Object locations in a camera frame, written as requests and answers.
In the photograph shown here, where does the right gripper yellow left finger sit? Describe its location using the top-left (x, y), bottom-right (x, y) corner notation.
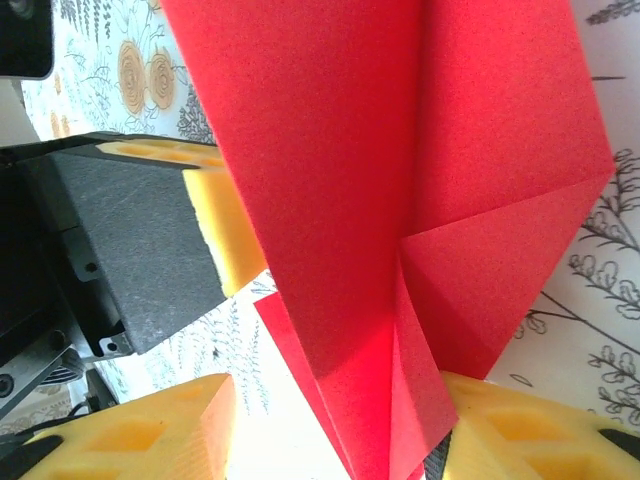
top-left (0, 372), bottom-right (237, 480)

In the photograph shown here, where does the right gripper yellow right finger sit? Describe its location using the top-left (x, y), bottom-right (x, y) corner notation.
top-left (423, 370), bottom-right (640, 480)

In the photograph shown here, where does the red square paper sheet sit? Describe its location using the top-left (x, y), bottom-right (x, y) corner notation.
top-left (158, 0), bottom-right (617, 480)

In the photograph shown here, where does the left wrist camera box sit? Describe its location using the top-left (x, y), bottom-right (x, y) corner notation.
top-left (0, 0), bottom-right (55, 146)

